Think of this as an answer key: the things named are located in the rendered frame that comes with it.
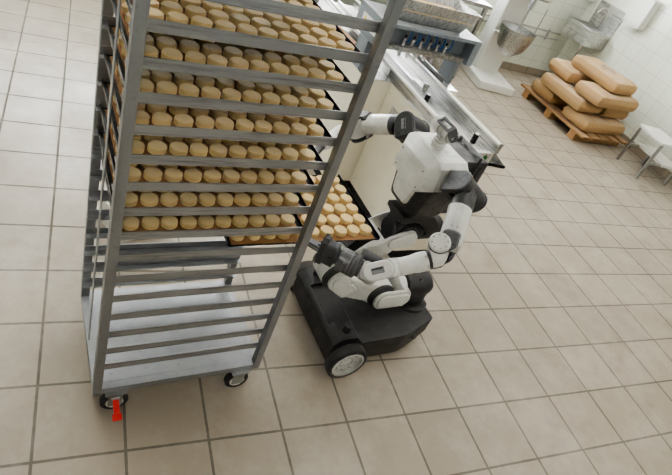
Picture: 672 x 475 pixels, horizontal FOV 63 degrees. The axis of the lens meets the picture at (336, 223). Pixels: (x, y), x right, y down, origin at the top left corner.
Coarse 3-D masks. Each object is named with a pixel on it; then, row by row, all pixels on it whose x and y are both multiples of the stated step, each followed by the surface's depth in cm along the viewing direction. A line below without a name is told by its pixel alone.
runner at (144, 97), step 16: (144, 96) 130; (160, 96) 132; (176, 96) 133; (192, 96) 135; (256, 112) 146; (272, 112) 148; (288, 112) 150; (304, 112) 152; (320, 112) 154; (336, 112) 156
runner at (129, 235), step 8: (128, 232) 156; (136, 232) 157; (144, 232) 158; (152, 232) 159; (160, 232) 161; (168, 232) 162; (176, 232) 163; (184, 232) 164; (192, 232) 166; (200, 232) 167; (208, 232) 168; (216, 232) 170; (224, 232) 171; (232, 232) 172; (240, 232) 174; (248, 232) 175; (256, 232) 177; (264, 232) 178; (272, 232) 180; (280, 232) 181; (288, 232) 183; (296, 232) 184
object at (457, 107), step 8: (408, 64) 363; (416, 64) 356; (416, 72) 356; (424, 72) 348; (424, 80) 348; (432, 80) 342; (432, 88) 342; (440, 88) 335; (440, 96) 335; (448, 96) 328; (448, 104) 328; (456, 104) 322; (456, 112) 322; (464, 112) 316; (464, 120) 316; (472, 120) 311; (472, 128) 311; (480, 128) 305; (480, 136) 305; (488, 136) 300; (488, 144) 300; (496, 144) 295; (504, 144) 293; (496, 152) 296
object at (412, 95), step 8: (328, 0) 400; (336, 8) 389; (384, 56) 341; (392, 72) 329; (392, 80) 329; (400, 80) 322; (400, 88) 322; (408, 88) 315; (408, 96) 315; (416, 96) 309; (416, 104) 309; (424, 104) 302; (424, 112) 303; (432, 112) 297
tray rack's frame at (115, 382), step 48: (144, 0) 113; (144, 48) 119; (96, 96) 169; (96, 144) 180; (96, 240) 181; (144, 288) 236; (144, 336) 218; (240, 336) 234; (96, 384) 192; (144, 384) 203
